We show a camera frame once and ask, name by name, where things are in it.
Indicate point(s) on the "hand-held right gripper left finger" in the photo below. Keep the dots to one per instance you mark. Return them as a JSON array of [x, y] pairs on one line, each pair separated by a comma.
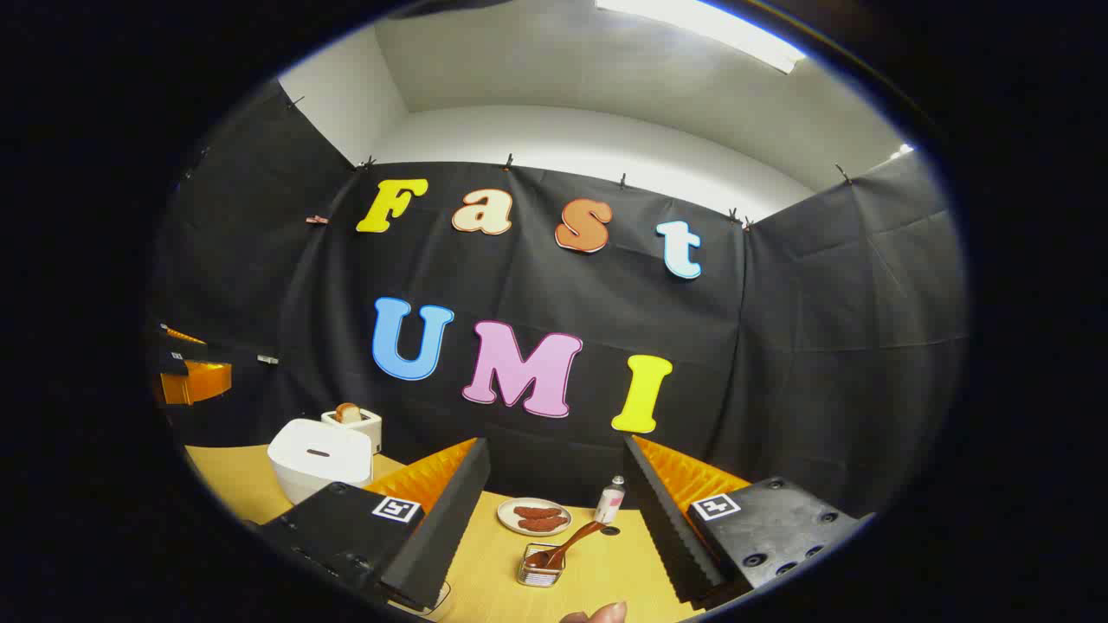
[[450, 519]]

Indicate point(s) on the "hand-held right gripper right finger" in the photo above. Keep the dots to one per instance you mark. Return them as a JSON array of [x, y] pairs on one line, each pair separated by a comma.
[[666, 536]]

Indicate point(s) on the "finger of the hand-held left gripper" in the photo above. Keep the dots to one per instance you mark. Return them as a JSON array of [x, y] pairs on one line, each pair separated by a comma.
[[199, 382], [183, 350]]

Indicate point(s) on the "shallow tray of rice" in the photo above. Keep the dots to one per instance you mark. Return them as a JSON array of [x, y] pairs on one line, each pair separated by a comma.
[[438, 601]]

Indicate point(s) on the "brown wooden spoon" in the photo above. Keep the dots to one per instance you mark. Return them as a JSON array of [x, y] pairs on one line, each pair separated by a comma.
[[573, 540]]

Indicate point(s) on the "white rice cooker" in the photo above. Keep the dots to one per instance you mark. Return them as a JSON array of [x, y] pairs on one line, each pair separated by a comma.
[[316, 463]]

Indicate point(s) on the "white round plate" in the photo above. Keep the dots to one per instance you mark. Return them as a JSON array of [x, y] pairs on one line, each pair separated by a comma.
[[506, 517]]

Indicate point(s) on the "small clear bottle pink label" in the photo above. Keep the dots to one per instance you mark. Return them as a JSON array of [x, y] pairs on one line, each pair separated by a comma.
[[609, 502]]

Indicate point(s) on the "red-brown sausage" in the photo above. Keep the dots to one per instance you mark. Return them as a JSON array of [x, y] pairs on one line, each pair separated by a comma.
[[541, 524], [537, 512]]

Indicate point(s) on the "white toaster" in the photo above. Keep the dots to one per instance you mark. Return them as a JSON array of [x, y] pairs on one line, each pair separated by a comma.
[[368, 427]]

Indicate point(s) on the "bread slice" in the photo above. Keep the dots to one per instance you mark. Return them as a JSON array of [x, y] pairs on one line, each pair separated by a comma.
[[348, 414]]

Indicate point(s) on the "black backdrop cloth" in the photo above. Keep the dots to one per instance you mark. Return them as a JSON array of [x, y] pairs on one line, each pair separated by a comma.
[[779, 346]]

